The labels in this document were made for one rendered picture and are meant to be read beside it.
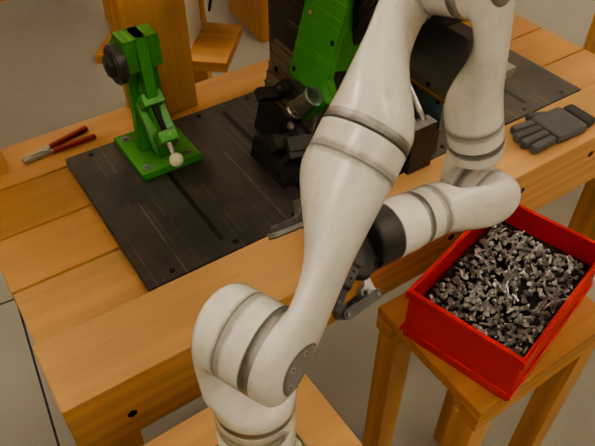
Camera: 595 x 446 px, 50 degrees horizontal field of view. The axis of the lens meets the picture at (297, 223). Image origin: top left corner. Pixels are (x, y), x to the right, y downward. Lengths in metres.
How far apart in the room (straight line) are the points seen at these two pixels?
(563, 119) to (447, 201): 0.73
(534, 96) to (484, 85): 0.88
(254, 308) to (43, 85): 2.95
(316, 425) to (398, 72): 0.56
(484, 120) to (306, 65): 0.52
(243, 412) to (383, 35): 0.40
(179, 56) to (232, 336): 0.95
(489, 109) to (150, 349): 0.61
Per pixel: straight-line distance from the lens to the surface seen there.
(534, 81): 1.66
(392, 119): 0.60
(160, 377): 1.04
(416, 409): 2.02
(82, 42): 3.78
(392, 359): 1.26
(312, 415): 1.00
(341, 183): 0.58
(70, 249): 1.24
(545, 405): 1.48
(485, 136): 0.79
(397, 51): 0.65
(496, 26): 0.69
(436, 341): 1.11
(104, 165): 1.37
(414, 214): 0.77
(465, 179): 0.87
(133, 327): 1.06
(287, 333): 0.57
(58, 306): 1.15
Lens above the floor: 1.73
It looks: 44 degrees down
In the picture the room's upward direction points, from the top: straight up
